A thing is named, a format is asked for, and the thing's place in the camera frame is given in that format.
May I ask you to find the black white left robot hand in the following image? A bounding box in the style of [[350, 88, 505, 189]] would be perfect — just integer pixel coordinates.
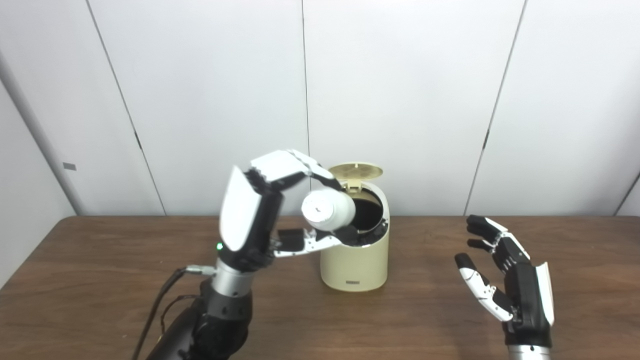
[[219, 149, 351, 273]]

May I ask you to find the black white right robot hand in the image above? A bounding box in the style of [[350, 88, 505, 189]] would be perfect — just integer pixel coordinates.
[[454, 215, 555, 348]]

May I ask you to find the small white plastic bottle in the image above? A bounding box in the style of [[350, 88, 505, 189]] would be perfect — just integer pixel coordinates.
[[301, 188, 357, 232]]

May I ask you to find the cream round bin lid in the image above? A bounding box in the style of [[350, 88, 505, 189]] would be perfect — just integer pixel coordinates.
[[328, 162, 384, 193]]

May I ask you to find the cream-colored round bin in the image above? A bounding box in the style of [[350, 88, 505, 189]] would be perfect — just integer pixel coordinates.
[[320, 181, 390, 292]]

